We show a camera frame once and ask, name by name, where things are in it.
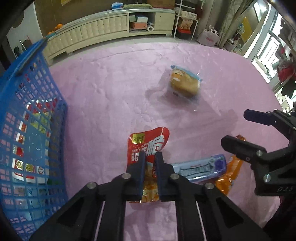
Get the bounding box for orange candy wrapper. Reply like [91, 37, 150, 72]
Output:
[214, 134, 247, 196]

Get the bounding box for small orange noodle snack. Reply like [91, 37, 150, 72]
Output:
[127, 126, 170, 203]

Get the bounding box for blue plastic basket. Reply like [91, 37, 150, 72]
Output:
[1, 39, 68, 240]

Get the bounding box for red green snack bag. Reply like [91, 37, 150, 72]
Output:
[11, 99, 57, 184]

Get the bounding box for teal striped snack bag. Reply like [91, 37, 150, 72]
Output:
[1, 185, 68, 240]

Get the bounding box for blue Doublemint gum pack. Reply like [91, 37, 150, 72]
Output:
[172, 155, 227, 182]

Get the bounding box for pink table cloth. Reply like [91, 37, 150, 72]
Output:
[48, 41, 292, 241]

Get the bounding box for arched floor mirror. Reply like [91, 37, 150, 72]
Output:
[223, 1, 269, 56]

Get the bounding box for wrapped bread bun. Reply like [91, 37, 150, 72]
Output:
[169, 65, 202, 104]

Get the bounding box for pink tote bag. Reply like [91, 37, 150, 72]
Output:
[197, 25, 220, 47]

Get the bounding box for patterned curtain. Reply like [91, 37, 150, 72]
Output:
[218, 1, 253, 48]

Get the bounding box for white metal shelf rack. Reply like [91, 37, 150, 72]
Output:
[173, 0, 206, 41]

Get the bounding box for cream TV cabinet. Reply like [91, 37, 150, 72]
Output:
[43, 8, 176, 65]

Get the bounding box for cardboard box on cabinet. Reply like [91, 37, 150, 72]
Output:
[147, 0, 176, 9]

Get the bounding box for oranges on cabinet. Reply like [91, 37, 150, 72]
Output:
[48, 24, 63, 35]

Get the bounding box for green folded towel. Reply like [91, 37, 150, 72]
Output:
[123, 4, 152, 9]

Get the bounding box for blue tissue pack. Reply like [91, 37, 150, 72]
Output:
[111, 2, 124, 11]

